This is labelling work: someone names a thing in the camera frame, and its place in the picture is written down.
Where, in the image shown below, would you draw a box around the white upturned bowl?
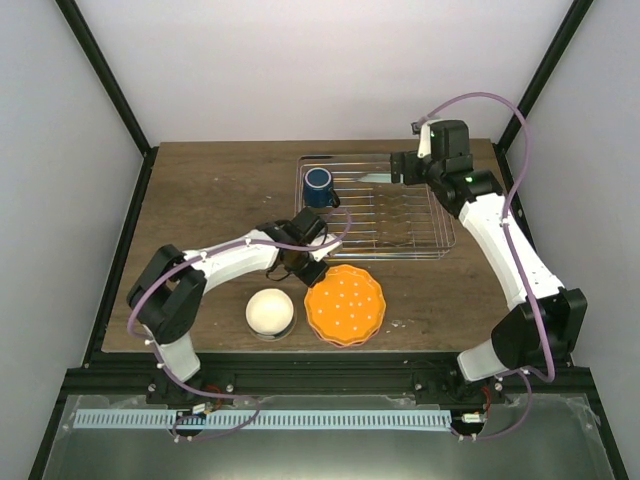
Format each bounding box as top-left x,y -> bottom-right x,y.
245,288 -> 294,333

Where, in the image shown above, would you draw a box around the blue enamel mug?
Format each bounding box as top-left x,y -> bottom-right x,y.
302,167 -> 341,209

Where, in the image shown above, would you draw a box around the orange scalloped plate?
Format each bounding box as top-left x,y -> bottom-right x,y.
304,264 -> 386,342

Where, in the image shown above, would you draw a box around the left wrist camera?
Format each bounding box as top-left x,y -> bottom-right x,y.
311,235 -> 343,261

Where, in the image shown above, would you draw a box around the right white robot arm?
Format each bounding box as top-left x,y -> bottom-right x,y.
390,120 -> 588,403

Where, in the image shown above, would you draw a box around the wire dish rack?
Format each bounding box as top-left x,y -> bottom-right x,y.
294,154 -> 456,263

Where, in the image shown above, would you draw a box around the light blue slotted strip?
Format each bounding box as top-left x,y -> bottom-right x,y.
73,409 -> 452,432

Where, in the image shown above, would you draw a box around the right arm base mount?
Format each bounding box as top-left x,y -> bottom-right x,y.
411,368 -> 493,406

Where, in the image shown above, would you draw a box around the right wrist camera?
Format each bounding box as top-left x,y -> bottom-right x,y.
411,117 -> 432,159

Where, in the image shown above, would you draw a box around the teal flower plate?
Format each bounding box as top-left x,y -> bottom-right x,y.
358,172 -> 392,184

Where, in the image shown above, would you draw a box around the pink dotted scalloped plate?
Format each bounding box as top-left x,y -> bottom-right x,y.
318,336 -> 371,349

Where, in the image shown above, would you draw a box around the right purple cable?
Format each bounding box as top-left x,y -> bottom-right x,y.
424,91 -> 557,442

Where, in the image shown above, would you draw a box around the black aluminium frame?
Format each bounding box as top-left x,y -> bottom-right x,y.
28,1 -> 629,479

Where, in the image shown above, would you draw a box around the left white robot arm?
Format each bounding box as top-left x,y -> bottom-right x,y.
127,208 -> 342,404

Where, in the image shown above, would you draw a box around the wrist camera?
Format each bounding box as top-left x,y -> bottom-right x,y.
411,117 -> 432,159
311,235 -> 343,261

